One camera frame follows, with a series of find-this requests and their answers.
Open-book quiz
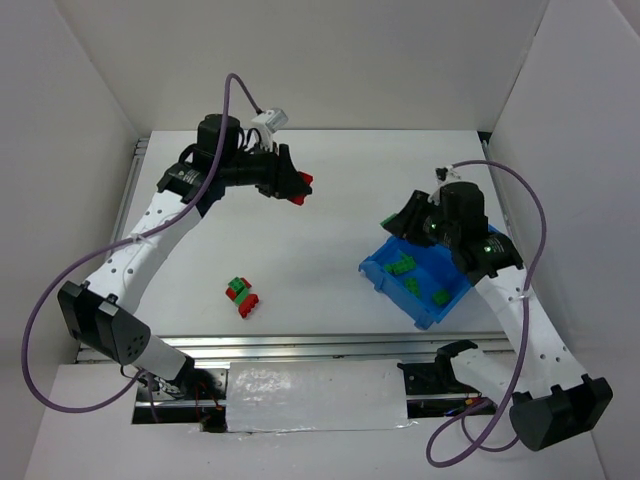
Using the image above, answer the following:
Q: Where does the red brick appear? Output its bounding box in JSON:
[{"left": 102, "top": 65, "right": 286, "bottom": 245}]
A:
[{"left": 284, "top": 171, "right": 314, "bottom": 206}]

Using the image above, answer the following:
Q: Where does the green lego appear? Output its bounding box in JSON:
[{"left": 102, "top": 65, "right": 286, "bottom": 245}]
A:
[{"left": 380, "top": 213, "right": 397, "bottom": 227}]

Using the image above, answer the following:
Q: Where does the green 2x3 lego brick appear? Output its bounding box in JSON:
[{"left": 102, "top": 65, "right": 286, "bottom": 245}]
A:
[{"left": 393, "top": 253, "right": 416, "bottom": 275}]

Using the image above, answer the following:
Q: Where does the small green lego cube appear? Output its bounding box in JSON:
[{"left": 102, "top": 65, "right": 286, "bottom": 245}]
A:
[{"left": 404, "top": 277, "right": 421, "bottom": 298}]

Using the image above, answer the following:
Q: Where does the green 2x4 lego brick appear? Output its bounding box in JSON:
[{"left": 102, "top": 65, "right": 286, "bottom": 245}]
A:
[{"left": 431, "top": 289, "right": 452, "bottom": 308}]

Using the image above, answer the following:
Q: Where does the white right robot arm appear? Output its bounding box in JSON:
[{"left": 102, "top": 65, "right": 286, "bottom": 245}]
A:
[{"left": 382, "top": 181, "right": 613, "bottom": 451}]

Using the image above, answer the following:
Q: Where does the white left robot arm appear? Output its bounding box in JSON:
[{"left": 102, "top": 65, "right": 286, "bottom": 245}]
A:
[{"left": 57, "top": 108, "right": 312, "bottom": 396}]

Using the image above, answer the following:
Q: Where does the blue plastic divided bin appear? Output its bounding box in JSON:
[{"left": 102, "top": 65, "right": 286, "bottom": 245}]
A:
[{"left": 358, "top": 236, "right": 501, "bottom": 332}]

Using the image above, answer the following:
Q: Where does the green lego brick lower stack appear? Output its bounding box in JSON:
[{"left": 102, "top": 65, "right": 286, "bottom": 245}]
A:
[{"left": 225, "top": 277, "right": 251, "bottom": 304}]

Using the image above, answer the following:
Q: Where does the red long toothed lego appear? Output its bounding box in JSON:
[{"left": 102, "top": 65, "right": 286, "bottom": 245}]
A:
[{"left": 236, "top": 293, "right": 259, "bottom": 318}]

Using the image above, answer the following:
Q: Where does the white foil cover sheet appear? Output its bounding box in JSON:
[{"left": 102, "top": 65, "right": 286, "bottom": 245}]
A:
[{"left": 226, "top": 359, "right": 411, "bottom": 433}]

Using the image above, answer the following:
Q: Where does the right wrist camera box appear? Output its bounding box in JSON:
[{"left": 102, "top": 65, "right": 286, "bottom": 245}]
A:
[{"left": 435, "top": 165, "right": 461, "bottom": 187}]

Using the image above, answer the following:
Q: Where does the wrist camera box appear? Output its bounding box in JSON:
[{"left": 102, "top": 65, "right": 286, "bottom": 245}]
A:
[
  {"left": 251, "top": 108, "right": 289, "bottom": 135},
  {"left": 435, "top": 165, "right": 461, "bottom": 187}
]

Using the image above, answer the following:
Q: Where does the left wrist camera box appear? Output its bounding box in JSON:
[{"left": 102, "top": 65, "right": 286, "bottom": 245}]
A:
[{"left": 251, "top": 108, "right": 289, "bottom": 135}]

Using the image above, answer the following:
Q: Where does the aluminium front rail frame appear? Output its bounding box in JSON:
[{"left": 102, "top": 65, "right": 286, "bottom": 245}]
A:
[{"left": 164, "top": 332, "right": 512, "bottom": 365}]

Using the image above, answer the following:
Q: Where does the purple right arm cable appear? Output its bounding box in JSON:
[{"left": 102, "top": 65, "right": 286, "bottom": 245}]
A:
[{"left": 424, "top": 159, "right": 547, "bottom": 468}]

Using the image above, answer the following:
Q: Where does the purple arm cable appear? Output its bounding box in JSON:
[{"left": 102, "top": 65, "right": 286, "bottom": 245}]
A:
[
  {"left": 21, "top": 73, "right": 266, "bottom": 426},
  {"left": 424, "top": 159, "right": 547, "bottom": 468}
]

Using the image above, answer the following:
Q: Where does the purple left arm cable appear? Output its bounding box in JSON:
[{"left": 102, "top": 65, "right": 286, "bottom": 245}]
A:
[{"left": 21, "top": 73, "right": 266, "bottom": 426}]

